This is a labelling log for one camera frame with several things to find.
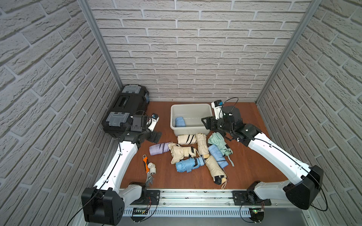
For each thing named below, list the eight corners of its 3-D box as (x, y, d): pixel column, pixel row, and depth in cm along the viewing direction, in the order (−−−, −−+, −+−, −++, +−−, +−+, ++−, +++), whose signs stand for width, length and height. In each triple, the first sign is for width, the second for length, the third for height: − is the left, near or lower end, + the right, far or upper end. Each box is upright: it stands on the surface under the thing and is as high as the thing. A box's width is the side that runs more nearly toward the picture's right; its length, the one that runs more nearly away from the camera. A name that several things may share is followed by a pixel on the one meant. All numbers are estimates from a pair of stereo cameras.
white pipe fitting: (147, 174, 83) (146, 172, 81) (149, 164, 87) (148, 162, 85) (155, 174, 83) (154, 172, 81) (157, 164, 87) (156, 162, 85)
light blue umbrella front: (177, 175, 82) (177, 173, 79) (174, 164, 86) (174, 162, 83) (205, 166, 86) (206, 164, 83) (201, 156, 90) (202, 153, 87)
